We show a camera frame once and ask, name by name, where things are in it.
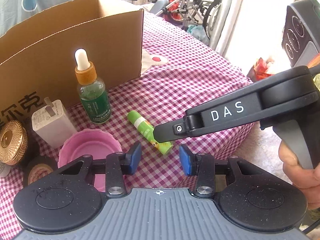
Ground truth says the green dropper bottle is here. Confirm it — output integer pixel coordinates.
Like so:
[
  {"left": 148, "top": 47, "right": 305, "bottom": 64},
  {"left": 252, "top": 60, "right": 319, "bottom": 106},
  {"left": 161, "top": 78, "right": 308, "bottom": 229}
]
[{"left": 74, "top": 48, "right": 111, "bottom": 124}]

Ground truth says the green lip balm tube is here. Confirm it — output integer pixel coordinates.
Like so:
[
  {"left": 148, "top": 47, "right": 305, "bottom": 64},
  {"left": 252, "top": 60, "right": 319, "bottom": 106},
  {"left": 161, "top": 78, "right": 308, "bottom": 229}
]
[{"left": 127, "top": 111, "right": 173, "bottom": 155}]

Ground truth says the person's right hand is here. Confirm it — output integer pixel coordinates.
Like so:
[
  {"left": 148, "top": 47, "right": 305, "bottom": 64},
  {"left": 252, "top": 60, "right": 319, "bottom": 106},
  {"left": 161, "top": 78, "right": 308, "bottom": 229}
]
[{"left": 278, "top": 141, "right": 320, "bottom": 210}]

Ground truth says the black tape roll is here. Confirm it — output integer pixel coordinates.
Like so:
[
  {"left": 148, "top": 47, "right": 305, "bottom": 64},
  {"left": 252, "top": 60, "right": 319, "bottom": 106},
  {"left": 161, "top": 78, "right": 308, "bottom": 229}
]
[{"left": 23, "top": 155, "right": 57, "bottom": 187}]

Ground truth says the gold lidded black jar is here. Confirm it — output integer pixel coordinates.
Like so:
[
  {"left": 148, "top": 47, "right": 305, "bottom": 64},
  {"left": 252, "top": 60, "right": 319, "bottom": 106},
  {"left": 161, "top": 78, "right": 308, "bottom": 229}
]
[{"left": 0, "top": 120, "right": 31, "bottom": 167}]

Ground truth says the purple checkered tablecloth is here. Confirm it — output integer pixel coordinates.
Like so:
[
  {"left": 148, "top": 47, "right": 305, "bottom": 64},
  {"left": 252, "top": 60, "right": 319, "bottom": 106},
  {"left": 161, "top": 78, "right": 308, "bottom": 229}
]
[{"left": 1, "top": 12, "right": 253, "bottom": 239}]

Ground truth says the black wheelchair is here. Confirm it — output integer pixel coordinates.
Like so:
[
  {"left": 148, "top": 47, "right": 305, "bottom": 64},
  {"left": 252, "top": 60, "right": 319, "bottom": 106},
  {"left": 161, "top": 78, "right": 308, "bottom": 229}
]
[{"left": 150, "top": 0, "right": 222, "bottom": 38}]

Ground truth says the white usb wall charger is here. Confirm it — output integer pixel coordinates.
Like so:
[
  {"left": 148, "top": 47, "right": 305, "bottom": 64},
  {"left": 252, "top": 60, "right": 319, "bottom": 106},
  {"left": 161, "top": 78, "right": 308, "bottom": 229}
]
[{"left": 31, "top": 97, "right": 77, "bottom": 148}]

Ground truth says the teal plastic bag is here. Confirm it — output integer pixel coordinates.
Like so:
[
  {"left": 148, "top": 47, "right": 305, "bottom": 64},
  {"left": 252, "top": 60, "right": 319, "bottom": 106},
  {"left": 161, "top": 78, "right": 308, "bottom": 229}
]
[{"left": 187, "top": 25, "right": 209, "bottom": 46}]

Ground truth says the open cardboard box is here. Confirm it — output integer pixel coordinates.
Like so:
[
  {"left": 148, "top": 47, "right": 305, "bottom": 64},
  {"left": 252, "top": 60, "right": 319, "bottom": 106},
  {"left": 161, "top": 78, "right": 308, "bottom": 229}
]
[{"left": 1, "top": 0, "right": 144, "bottom": 124}]

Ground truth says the white green supplement bottle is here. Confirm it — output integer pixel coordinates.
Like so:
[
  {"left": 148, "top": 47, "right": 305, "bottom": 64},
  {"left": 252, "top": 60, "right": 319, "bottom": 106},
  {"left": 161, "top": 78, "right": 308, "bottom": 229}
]
[{"left": 0, "top": 162, "right": 11, "bottom": 178}]

